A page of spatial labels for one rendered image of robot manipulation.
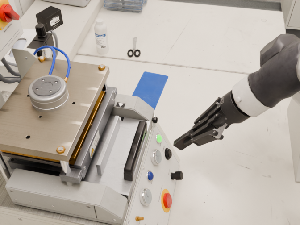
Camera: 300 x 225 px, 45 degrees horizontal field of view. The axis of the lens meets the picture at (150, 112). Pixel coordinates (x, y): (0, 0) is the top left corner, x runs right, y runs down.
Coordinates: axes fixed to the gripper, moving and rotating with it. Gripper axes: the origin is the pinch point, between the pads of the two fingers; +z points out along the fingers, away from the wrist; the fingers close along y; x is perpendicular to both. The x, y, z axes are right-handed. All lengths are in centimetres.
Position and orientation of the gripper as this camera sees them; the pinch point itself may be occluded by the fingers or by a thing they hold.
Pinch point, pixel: (185, 140)
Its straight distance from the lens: 95.5
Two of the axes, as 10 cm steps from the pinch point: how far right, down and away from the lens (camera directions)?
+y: -2.0, 7.0, -6.8
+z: -5.7, 4.8, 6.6
